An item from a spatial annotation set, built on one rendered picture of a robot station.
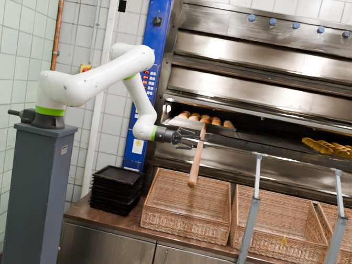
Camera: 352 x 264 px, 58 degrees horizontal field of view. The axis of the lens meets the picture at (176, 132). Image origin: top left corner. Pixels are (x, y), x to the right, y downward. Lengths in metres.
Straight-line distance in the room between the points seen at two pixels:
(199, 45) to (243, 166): 0.95
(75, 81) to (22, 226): 0.71
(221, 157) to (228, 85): 0.54
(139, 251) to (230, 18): 1.68
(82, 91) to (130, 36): 1.19
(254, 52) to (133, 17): 0.91
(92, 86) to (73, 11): 1.32
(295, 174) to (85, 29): 1.88
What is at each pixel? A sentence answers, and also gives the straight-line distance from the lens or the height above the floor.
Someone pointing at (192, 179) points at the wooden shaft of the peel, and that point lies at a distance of 1.07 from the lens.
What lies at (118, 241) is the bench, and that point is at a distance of 2.13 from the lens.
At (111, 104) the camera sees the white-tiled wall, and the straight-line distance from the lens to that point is 2.49.
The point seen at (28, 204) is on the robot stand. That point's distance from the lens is 1.61.
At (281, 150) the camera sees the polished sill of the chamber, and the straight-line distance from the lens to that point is 2.46.
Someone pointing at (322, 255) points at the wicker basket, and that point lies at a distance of 2.25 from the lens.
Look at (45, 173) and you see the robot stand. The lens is 1.52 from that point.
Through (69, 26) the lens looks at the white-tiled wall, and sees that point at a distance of 2.64.
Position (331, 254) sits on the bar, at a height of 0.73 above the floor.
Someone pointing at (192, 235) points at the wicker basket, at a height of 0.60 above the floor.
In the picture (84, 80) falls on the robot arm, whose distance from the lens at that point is 1.38.
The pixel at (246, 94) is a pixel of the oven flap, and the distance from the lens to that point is 2.38.
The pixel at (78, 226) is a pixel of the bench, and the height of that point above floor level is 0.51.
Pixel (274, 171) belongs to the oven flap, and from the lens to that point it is 2.48.
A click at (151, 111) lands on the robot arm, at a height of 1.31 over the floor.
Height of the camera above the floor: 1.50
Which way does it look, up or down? 9 degrees down
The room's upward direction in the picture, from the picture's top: 11 degrees clockwise
